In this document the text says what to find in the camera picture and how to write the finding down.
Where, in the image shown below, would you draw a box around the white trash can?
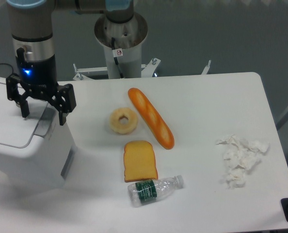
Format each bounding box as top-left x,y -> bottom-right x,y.
0,77 -> 76,187

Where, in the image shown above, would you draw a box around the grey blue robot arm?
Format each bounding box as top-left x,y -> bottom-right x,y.
6,0 -> 133,125

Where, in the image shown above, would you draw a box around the black floor cable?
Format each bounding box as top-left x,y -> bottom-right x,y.
0,63 -> 15,76

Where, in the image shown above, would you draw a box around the yellow toast slice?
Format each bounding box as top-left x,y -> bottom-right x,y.
123,140 -> 158,183

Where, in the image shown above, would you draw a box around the crumpled white tissue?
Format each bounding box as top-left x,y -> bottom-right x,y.
215,134 -> 270,189

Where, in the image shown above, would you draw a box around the black cable on pedestal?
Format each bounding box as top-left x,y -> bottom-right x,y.
111,37 -> 124,79

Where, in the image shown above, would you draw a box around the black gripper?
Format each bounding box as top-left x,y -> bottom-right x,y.
6,55 -> 77,126

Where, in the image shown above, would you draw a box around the clear plastic bottle green label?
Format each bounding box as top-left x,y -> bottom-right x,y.
128,175 -> 184,207

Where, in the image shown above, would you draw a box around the white metal base frame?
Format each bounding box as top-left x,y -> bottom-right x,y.
72,57 -> 212,81

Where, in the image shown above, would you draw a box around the orange baguette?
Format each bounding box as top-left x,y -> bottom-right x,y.
128,88 -> 175,150

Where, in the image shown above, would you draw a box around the pale glazed donut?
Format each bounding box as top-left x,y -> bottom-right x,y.
109,107 -> 138,134

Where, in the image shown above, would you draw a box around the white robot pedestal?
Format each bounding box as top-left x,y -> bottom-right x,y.
94,13 -> 148,79

